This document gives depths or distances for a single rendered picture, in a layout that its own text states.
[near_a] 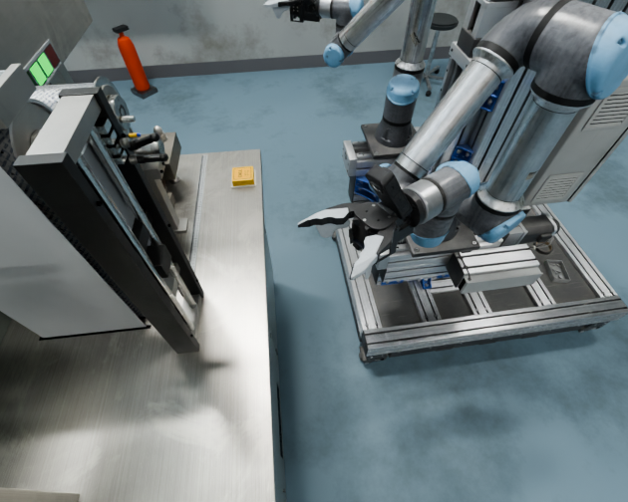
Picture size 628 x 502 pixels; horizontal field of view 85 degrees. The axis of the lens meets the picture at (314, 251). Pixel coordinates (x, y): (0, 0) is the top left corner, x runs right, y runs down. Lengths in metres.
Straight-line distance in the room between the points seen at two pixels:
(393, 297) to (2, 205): 1.47
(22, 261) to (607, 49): 1.02
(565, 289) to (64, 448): 2.02
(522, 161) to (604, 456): 1.48
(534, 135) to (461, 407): 1.30
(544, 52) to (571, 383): 1.63
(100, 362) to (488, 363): 1.65
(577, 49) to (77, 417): 1.16
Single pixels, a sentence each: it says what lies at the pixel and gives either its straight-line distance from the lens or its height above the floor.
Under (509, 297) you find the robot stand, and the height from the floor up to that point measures 0.21.
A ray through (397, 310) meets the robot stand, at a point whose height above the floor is 0.21.
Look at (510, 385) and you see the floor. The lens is 1.97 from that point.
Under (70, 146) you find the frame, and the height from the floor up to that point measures 1.43.
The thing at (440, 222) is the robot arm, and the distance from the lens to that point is 0.74.
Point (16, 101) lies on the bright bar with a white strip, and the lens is 0.62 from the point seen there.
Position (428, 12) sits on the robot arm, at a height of 1.24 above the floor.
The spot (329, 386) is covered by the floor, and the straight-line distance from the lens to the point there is 1.73.
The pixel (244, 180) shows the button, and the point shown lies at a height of 0.92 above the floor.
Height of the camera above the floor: 1.67
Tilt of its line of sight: 53 degrees down
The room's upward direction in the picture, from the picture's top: straight up
